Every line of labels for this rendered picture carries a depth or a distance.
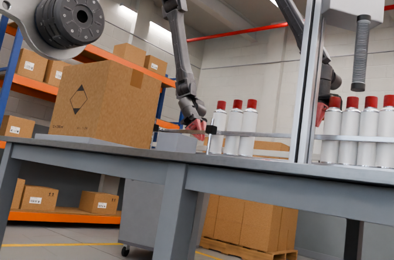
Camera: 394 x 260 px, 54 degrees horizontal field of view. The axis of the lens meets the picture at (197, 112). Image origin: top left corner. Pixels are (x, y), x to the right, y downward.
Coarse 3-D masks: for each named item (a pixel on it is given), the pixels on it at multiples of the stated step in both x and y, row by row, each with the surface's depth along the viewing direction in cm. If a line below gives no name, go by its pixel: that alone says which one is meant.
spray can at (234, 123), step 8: (240, 104) 139; (232, 112) 138; (240, 112) 138; (232, 120) 137; (240, 120) 138; (232, 128) 137; (240, 128) 138; (232, 136) 136; (232, 144) 135; (224, 152) 136; (232, 152) 135
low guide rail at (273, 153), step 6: (156, 144) 170; (204, 150) 151; (222, 150) 145; (258, 150) 134; (264, 150) 132; (270, 150) 131; (276, 150) 130; (276, 156) 129; (282, 156) 127; (288, 156) 126; (312, 156) 121; (318, 156) 119
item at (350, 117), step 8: (352, 96) 112; (352, 104) 112; (344, 112) 112; (352, 112) 110; (360, 112) 111; (344, 120) 111; (352, 120) 110; (344, 128) 111; (352, 128) 109; (344, 144) 109; (352, 144) 109; (344, 152) 109; (352, 152) 108; (344, 160) 108; (352, 160) 108
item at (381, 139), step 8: (256, 136) 128; (264, 136) 125; (272, 136) 123; (280, 136) 121; (288, 136) 119; (320, 136) 112; (328, 136) 111; (336, 136) 109; (344, 136) 108; (352, 136) 106; (360, 136) 105; (368, 136) 103; (376, 136) 102
